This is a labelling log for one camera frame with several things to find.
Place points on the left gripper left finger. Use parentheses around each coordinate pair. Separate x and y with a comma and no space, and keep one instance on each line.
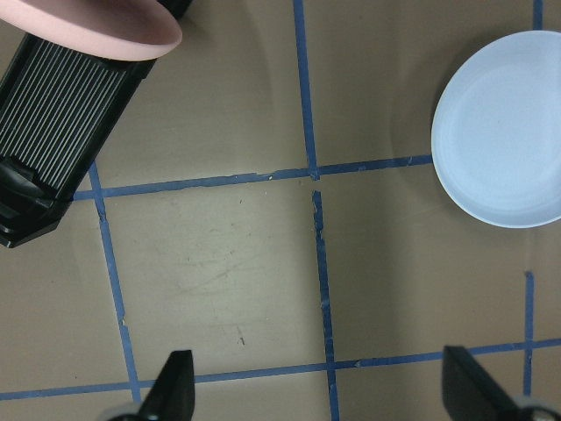
(172,396)

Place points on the pink plate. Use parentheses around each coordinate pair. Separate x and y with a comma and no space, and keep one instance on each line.
(117,30)

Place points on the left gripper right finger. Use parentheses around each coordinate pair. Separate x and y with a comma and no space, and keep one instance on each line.
(470,393)

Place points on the blue plate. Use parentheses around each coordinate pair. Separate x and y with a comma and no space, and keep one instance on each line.
(495,134)

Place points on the black dish rack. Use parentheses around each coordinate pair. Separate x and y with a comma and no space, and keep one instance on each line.
(58,107)

